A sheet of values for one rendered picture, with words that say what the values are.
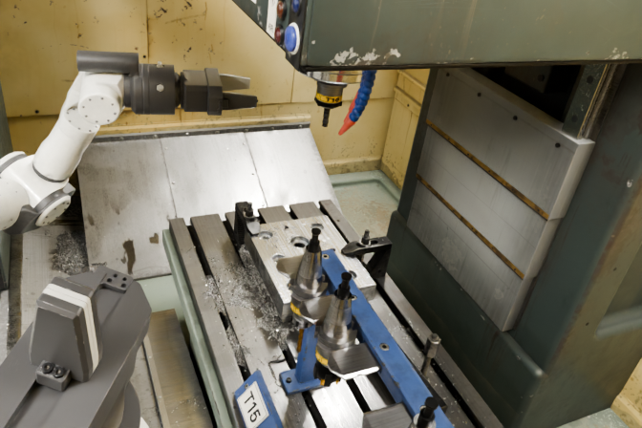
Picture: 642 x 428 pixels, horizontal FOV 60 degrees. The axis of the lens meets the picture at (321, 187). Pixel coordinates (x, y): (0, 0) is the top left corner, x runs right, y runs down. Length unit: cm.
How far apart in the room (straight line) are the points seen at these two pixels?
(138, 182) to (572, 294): 141
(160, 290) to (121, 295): 145
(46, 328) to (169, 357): 117
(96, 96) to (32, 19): 103
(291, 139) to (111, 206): 74
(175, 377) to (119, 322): 106
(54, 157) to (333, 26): 62
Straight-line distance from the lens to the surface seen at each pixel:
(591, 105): 118
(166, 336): 152
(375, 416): 79
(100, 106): 99
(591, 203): 124
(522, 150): 129
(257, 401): 112
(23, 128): 212
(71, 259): 191
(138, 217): 196
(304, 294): 92
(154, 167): 208
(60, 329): 29
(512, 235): 135
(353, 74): 100
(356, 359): 84
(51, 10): 197
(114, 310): 35
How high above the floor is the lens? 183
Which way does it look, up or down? 31 degrees down
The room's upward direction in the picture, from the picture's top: 8 degrees clockwise
